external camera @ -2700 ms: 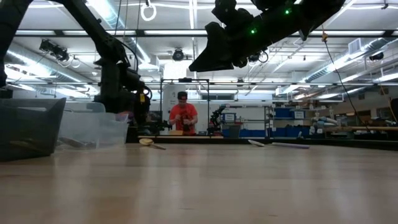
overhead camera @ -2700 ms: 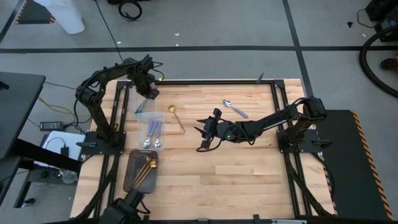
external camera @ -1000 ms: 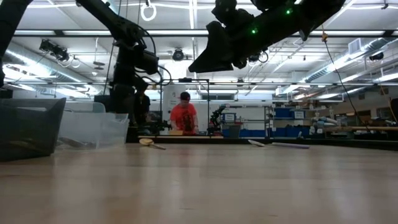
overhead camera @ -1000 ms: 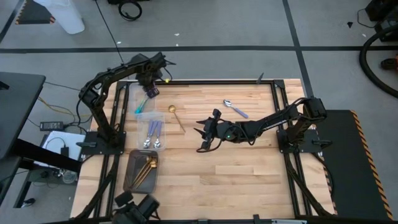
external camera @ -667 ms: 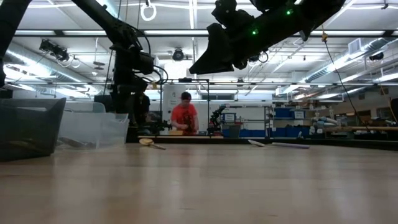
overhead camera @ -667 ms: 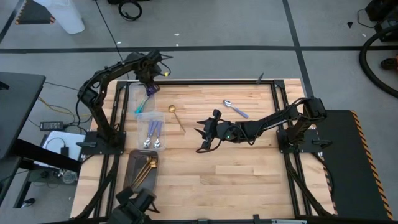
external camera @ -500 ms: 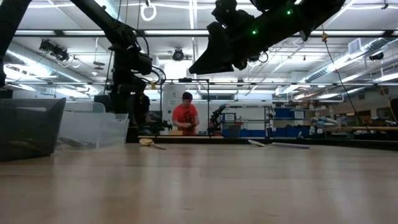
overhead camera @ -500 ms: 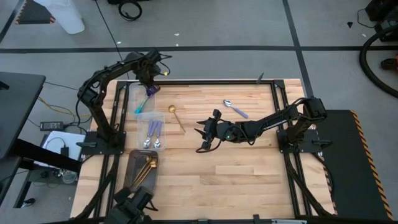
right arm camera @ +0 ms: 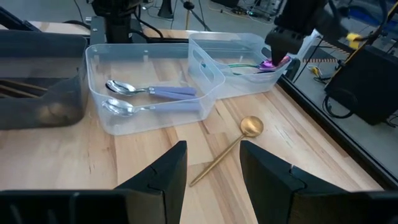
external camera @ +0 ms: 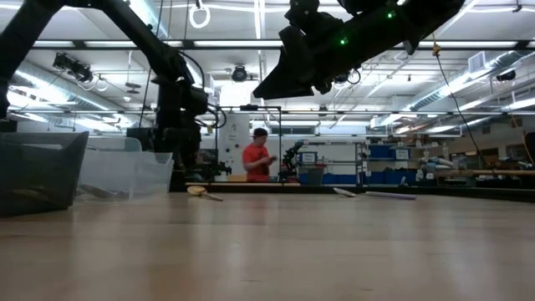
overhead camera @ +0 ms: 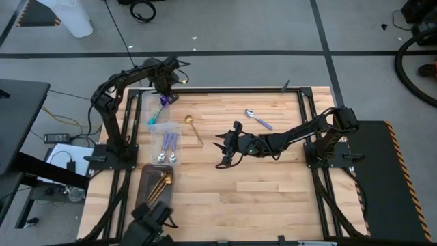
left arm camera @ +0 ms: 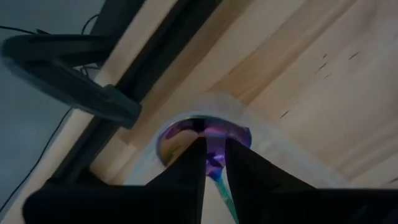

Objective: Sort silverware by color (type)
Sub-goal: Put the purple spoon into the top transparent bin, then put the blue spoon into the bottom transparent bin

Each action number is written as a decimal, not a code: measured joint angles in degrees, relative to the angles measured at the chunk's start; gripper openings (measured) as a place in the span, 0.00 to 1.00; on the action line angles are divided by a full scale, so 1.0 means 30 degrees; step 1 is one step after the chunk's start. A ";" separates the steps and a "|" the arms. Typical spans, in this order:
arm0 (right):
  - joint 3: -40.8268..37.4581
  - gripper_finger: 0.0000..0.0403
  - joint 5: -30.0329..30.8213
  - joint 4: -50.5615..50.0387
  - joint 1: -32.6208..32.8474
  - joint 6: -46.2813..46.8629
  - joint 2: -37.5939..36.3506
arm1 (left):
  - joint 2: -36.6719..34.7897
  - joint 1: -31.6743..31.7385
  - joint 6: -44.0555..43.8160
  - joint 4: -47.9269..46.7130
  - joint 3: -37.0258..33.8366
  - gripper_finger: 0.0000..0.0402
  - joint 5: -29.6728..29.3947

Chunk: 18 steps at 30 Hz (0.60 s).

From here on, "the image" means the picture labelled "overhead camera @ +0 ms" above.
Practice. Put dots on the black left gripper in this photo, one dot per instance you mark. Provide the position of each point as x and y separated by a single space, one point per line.
164 73

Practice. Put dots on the black aluminium table frame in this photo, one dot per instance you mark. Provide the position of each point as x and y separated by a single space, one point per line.
218 91

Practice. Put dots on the black equipment box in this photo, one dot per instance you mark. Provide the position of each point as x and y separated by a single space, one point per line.
423 13

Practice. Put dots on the white paper sheet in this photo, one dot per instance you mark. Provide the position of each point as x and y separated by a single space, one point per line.
82 152

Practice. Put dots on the white lined waste bin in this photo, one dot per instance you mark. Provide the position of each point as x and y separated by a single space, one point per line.
71 17

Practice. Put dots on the dark smoked plastic bin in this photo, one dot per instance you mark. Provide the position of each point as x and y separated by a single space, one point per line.
150 177

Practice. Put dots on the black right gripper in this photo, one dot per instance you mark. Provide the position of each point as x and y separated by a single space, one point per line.
239 145

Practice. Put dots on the clear plastic cup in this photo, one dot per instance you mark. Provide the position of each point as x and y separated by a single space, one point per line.
76 194

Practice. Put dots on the black desk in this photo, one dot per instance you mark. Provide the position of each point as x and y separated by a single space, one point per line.
20 119

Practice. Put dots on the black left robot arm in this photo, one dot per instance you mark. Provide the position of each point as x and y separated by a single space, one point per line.
112 102

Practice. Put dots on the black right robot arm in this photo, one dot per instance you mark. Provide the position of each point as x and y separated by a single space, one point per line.
300 133

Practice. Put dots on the black power adapter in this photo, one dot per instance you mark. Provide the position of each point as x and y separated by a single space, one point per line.
56 138

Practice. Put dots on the person's foot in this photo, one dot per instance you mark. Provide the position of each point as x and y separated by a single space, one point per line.
426 70

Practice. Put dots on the large hazard-striped black mat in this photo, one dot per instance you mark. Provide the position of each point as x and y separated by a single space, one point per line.
382 177

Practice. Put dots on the small hazard-striped black mat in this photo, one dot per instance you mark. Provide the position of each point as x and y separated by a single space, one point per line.
37 15

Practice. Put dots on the small black charger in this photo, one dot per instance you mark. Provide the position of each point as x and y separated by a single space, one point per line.
71 166

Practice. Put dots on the clear plastic bin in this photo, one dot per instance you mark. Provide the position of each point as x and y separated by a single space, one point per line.
154 143
147 109

